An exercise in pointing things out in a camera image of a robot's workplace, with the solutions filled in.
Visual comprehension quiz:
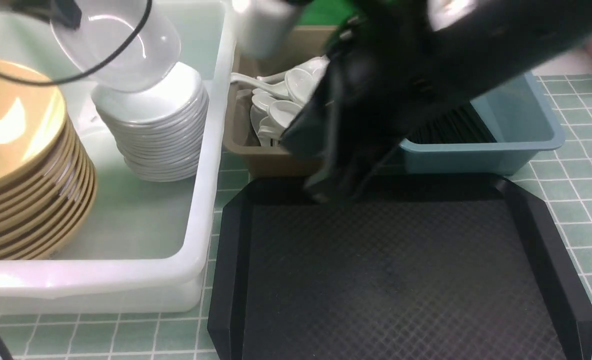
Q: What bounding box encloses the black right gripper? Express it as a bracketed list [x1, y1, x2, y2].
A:
[280, 50, 422, 203]

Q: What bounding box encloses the stack of white dishes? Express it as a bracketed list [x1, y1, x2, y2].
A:
[90, 63, 210, 183]

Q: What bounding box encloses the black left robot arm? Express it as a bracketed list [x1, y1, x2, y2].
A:
[0, 0, 82, 30]

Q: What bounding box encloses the brown plastic spoon bin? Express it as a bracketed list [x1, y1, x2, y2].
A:
[223, 25, 336, 178]

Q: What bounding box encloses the large translucent white tub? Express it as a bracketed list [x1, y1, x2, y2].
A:
[0, 0, 235, 315]

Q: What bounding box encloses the blue plastic chopstick bin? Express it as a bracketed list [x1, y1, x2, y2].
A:
[401, 71, 565, 176]

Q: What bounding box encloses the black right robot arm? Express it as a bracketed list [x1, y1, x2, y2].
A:
[280, 0, 592, 202]

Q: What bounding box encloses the pile of white spoons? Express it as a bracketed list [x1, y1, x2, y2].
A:
[230, 56, 330, 147]

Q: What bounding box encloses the yellow noodle bowl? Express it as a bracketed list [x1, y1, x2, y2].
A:
[0, 78, 68, 188]

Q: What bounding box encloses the bundle of black chopsticks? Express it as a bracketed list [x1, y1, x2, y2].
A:
[407, 104, 497, 145]

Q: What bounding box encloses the stack of yellow bowls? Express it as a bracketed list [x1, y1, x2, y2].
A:
[0, 58, 98, 260]

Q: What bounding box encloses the white square sauce dish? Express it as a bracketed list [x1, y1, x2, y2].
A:
[50, 0, 182, 94]

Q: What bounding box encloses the black serving tray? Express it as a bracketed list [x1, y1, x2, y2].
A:
[206, 174, 592, 360]

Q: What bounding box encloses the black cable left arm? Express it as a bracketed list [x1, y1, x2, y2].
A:
[0, 0, 153, 87]

